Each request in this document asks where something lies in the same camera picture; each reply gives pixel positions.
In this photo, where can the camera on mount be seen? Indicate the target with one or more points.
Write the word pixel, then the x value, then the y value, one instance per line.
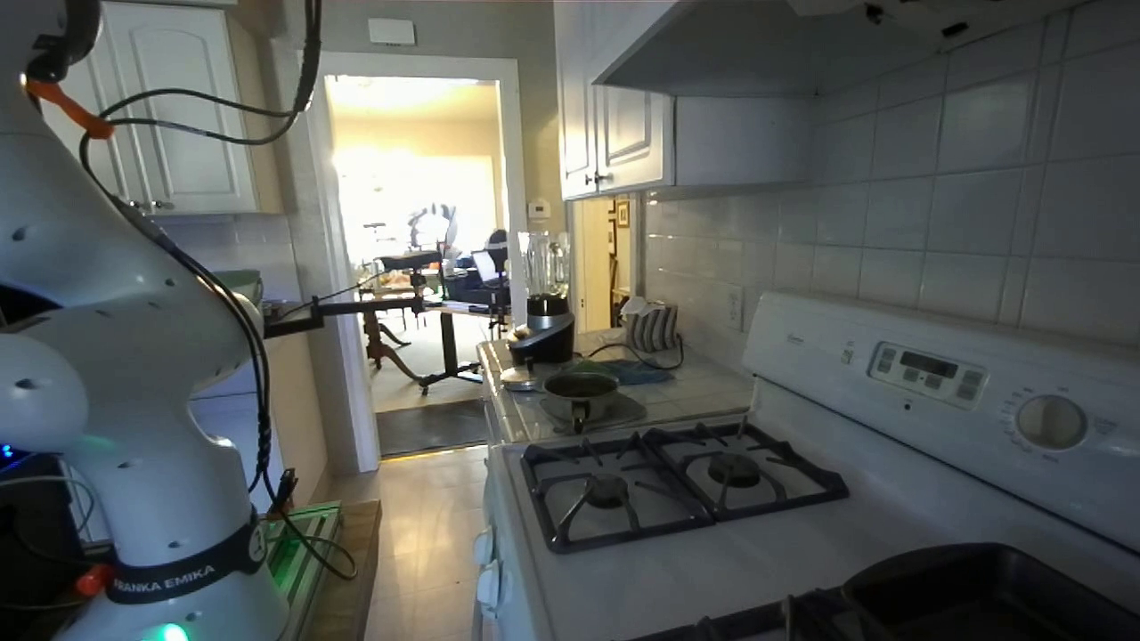
pixel 289 320

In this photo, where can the striped toaster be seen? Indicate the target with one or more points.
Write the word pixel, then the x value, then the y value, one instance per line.
pixel 653 328

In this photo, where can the white range hood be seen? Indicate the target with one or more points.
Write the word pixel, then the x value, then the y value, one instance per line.
pixel 712 53

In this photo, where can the white front stove knob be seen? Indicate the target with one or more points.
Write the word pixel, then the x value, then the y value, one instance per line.
pixel 489 588
pixel 484 546

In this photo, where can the dark door mat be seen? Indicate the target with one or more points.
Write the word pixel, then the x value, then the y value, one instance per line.
pixel 432 427

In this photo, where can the white thermostat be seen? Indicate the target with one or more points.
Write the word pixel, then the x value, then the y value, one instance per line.
pixel 539 209

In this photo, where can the blue cloth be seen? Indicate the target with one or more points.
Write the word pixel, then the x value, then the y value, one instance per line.
pixel 637 372

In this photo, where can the black desk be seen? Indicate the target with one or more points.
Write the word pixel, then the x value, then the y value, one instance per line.
pixel 450 347

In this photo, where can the black baking pan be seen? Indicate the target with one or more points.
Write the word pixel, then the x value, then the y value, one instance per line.
pixel 980 596

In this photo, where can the white gas stove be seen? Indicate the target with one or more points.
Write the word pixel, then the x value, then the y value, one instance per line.
pixel 802 552

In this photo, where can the framed picture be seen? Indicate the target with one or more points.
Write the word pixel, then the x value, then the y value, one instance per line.
pixel 622 214

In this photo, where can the black stove burner grate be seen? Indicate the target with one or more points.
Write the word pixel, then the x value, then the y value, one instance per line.
pixel 606 490
pixel 734 469

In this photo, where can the black blender with glass jar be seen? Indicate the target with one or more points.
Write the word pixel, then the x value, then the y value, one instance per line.
pixel 546 329

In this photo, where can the silver pot lid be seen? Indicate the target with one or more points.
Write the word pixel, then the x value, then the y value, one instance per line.
pixel 518 377

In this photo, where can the white wall socket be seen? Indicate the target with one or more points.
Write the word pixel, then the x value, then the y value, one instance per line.
pixel 735 307

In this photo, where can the pale green bowl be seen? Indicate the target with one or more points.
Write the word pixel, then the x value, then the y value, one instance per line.
pixel 245 287

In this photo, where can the black control box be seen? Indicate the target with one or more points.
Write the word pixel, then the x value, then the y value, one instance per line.
pixel 31 525

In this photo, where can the white round stove knob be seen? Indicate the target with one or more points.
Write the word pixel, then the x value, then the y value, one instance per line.
pixel 1051 422

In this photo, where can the white wall box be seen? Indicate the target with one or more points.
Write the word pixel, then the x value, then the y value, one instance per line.
pixel 392 31

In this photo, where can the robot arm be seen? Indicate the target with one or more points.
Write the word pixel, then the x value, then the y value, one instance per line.
pixel 134 374

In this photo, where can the dark metal saucepan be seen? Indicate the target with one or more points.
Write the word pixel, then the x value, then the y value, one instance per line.
pixel 581 393

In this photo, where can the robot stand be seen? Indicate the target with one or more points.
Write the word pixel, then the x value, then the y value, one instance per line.
pixel 343 570

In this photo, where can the white wall cabinet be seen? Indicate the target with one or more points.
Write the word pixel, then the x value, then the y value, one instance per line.
pixel 623 125
pixel 178 125

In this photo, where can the wooden table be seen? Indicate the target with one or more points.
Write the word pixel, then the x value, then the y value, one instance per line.
pixel 385 343

